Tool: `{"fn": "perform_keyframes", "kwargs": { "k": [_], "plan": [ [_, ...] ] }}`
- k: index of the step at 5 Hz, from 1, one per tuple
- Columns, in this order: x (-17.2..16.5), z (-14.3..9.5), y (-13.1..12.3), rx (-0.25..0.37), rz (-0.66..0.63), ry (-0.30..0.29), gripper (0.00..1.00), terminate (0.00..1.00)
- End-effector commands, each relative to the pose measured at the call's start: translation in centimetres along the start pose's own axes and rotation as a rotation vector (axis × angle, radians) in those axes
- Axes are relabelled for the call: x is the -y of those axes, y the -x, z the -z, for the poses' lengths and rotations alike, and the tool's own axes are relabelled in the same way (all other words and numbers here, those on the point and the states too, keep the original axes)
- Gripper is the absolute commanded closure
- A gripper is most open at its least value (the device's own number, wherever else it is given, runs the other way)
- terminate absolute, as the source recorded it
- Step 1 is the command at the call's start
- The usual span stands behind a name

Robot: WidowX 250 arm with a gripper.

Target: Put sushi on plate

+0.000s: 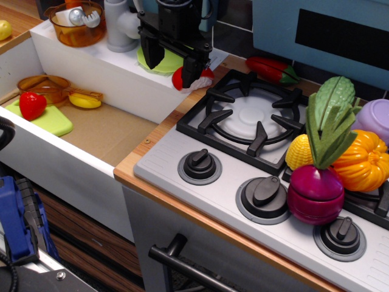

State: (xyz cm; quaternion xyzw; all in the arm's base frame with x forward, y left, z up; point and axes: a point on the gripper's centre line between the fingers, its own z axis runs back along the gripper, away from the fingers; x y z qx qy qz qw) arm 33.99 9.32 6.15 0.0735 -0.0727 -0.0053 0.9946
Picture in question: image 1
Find grey toy faucet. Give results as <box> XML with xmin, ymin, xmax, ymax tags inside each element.
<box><xmin>104</xmin><ymin>0</ymin><xmax>143</xmax><ymax>53</ymax></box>

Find orange toy pumpkin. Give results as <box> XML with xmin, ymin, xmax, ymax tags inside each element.
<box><xmin>332</xmin><ymin>130</ymin><xmax>388</xmax><ymax>192</ymax></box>

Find yellow toy lemon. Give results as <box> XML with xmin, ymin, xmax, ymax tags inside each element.
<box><xmin>69</xmin><ymin>93</ymin><xmax>102</xmax><ymax>109</ymax></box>

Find black stove knob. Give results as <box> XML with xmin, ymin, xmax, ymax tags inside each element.
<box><xmin>177</xmin><ymin>148</ymin><xmax>222</xmax><ymax>186</ymax></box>
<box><xmin>313</xmin><ymin>217</ymin><xmax>367</xmax><ymax>262</ymax></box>
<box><xmin>235</xmin><ymin>176</ymin><xmax>291</xmax><ymax>225</ymax></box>

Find white toy fork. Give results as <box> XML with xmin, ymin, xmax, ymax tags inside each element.
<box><xmin>81</xmin><ymin>11</ymin><xmax>100</xmax><ymax>28</ymax></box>

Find blue clamp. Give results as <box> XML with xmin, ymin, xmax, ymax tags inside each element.
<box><xmin>1</xmin><ymin>176</ymin><xmax>60</xmax><ymax>265</ymax></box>

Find red and white toy sushi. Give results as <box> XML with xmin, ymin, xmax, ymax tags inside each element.
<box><xmin>171</xmin><ymin>66</ymin><xmax>215</xmax><ymax>93</ymax></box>

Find purple toy beet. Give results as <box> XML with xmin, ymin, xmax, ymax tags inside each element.
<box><xmin>287</xmin><ymin>165</ymin><xmax>345</xmax><ymax>225</ymax></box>

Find middle black stove knob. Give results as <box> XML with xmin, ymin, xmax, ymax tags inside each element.
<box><xmin>235</xmin><ymin>176</ymin><xmax>291</xmax><ymax>225</ymax></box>

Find left black stove knob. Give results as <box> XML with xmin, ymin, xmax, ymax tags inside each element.
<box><xmin>177</xmin><ymin>148</ymin><xmax>222</xmax><ymax>186</ymax></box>

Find black cable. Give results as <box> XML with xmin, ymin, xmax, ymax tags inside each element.
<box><xmin>0</xmin><ymin>116</ymin><xmax>16</xmax><ymax>152</ymax></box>

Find orange transparent toy bowl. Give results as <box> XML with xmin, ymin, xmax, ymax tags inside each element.
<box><xmin>44</xmin><ymin>1</ymin><xmax>106</xmax><ymax>47</ymax></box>

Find yellow toy corn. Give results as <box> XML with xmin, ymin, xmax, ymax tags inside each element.
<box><xmin>285</xmin><ymin>134</ymin><xmax>314</xmax><ymax>170</ymax></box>

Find green toy lettuce leaf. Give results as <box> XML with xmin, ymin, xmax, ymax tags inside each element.
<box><xmin>306</xmin><ymin>76</ymin><xmax>361</xmax><ymax>170</ymax></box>

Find orange transparent toy saucepan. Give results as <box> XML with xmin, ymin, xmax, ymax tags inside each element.
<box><xmin>17</xmin><ymin>75</ymin><xmax>103</xmax><ymax>105</ymax></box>

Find grey metal mounting base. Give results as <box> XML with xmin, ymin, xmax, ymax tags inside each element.
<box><xmin>1</xmin><ymin>234</ymin><xmax>95</xmax><ymax>291</ymax></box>

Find purple toy bowl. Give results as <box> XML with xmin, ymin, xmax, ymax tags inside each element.
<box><xmin>351</xmin><ymin>99</ymin><xmax>389</xmax><ymax>146</ymax></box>

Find grey toy stove top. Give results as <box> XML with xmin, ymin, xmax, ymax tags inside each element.
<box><xmin>134</xmin><ymin>124</ymin><xmax>388</xmax><ymax>291</ymax></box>

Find light green toy plate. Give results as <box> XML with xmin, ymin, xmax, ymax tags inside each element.
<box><xmin>137</xmin><ymin>47</ymin><xmax>184</xmax><ymax>74</ymax></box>

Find blue toy microwave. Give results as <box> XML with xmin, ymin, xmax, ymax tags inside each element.
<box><xmin>252</xmin><ymin>1</ymin><xmax>388</xmax><ymax>89</ymax></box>

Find white toy sink basin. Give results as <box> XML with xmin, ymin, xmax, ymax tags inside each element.
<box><xmin>0</xmin><ymin>18</ymin><xmax>230</xmax><ymax>243</ymax></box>

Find right black stove knob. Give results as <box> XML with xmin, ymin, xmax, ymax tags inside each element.
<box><xmin>313</xmin><ymin>217</ymin><xmax>367</xmax><ymax>262</ymax></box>

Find black oven door handle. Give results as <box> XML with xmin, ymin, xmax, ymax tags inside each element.
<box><xmin>148</xmin><ymin>234</ymin><xmax>237</xmax><ymax>292</ymax></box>

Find red toy strawberry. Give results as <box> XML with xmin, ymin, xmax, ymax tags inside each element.
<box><xmin>19</xmin><ymin>92</ymin><xmax>47</xmax><ymax>121</ymax></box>

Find white toy block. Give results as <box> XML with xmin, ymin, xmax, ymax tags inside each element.
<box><xmin>55</xmin><ymin>6</ymin><xmax>82</xmax><ymax>27</ymax></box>

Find red toy chili pepper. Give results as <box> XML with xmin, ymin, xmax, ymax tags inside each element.
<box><xmin>246</xmin><ymin>57</ymin><xmax>300</xmax><ymax>86</ymax></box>

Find black stove burner grate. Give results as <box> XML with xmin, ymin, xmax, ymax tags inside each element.
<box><xmin>176</xmin><ymin>70</ymin><xmax>308</xmax><ymax>175</ymax></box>

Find yellow toy potato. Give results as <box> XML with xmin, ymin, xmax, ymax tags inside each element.
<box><xmin>0</xmin><ymin>19</ymin><xmax>13</xmax><ymax>41</ymax></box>

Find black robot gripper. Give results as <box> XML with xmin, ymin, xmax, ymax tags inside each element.
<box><xmin>137</xmin><ymin>1</ymin><xmax>212</xmax><ymax>88</ymax></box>

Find light green cutting board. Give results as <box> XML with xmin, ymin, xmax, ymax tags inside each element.
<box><xmin>1</xmin><ymin>100</ymin><xmax>74</xmax><ymax>137</ymax></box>

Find silver toy spoon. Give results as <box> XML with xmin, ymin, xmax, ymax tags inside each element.
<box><xmin>69</xmin><ymin>8</ymin><xmax>85</xmax><ymax>26</ymax></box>

